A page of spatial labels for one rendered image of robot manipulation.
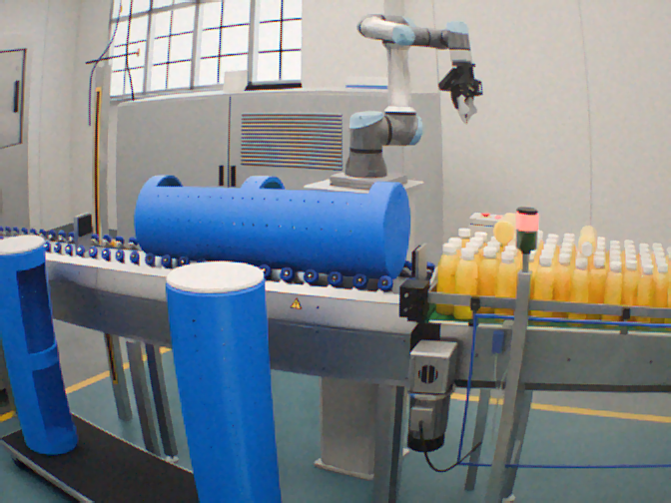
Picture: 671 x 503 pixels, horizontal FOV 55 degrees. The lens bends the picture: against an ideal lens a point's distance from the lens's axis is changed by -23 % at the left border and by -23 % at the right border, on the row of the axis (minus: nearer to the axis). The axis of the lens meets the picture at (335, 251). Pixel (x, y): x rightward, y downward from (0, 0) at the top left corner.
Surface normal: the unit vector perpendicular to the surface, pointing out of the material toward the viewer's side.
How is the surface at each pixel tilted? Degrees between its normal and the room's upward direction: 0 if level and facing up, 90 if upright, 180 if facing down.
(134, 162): 90
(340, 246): 99
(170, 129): 90
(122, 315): 109
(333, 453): 90
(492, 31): 90
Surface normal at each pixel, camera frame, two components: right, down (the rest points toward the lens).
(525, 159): -0.51, 0.21
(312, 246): -0.34, 0.42
